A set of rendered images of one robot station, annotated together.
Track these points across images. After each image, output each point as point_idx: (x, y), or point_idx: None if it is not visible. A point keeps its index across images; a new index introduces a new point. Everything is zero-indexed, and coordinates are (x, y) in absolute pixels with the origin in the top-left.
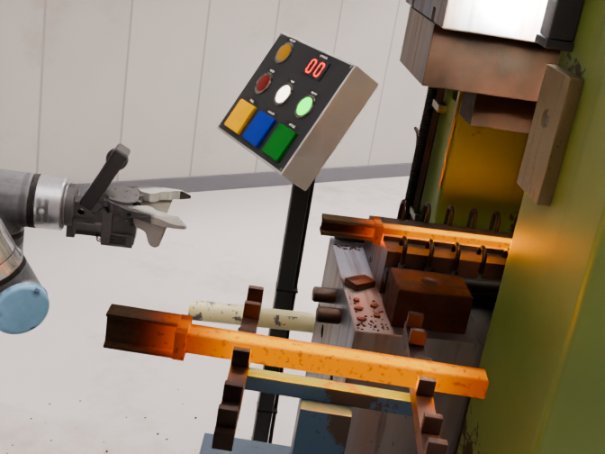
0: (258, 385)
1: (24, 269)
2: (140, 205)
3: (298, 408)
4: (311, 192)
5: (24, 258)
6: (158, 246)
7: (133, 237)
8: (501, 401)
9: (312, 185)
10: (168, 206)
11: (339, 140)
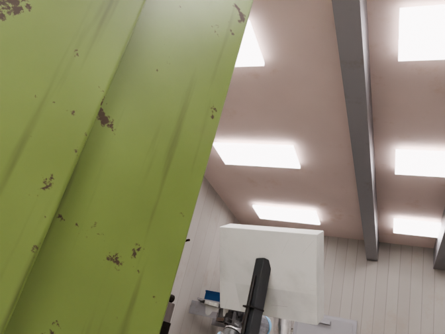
0: None
1: (224, 329)
2: (218, 303)
3: None
4: (242, 327)
5: (227, 327)
6: (205, 313)
7: (216, 317)
8: None
9: (244, 321)
10: (223, 309)
11: (220, 269)
